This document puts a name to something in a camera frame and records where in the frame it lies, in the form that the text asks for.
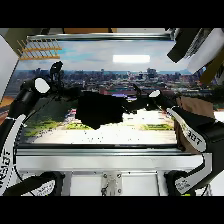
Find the black cable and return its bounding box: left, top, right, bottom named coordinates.
left=100, top=186, right=110, bottom=197

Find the white garment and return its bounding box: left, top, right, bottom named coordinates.
left=185, top=28, right=224, bottom=75

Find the brown garment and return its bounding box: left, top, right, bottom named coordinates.
left=174, top=95, right=216, bottom=155

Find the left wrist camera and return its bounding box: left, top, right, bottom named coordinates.
left=49, top=60, right=65, bottom=88

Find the black garment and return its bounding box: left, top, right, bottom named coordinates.
left=75, top=90, right=135, bottom=131
left=165, top=28, right=203, bottom=64

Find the olive garment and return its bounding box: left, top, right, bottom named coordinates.
left=199, top=49, right=224, bottom=86

